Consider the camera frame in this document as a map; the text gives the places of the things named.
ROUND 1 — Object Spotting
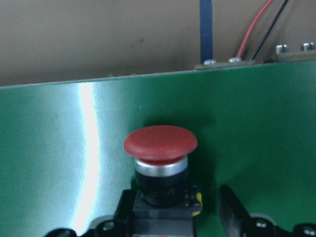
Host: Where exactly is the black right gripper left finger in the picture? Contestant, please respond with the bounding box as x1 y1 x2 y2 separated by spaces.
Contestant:
44 190 134 237

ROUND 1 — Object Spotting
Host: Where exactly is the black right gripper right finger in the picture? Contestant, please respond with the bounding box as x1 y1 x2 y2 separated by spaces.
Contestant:
219 185 316 237

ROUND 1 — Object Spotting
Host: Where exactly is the red push button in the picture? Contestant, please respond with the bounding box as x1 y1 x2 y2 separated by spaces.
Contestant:
123 125 202 237

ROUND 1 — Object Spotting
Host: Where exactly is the green conveyor belt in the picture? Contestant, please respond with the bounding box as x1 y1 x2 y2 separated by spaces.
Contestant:
0 51 316 237

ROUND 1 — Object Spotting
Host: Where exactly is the red black wire pair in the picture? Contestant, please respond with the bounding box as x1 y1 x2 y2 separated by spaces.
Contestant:
236 0 289 61

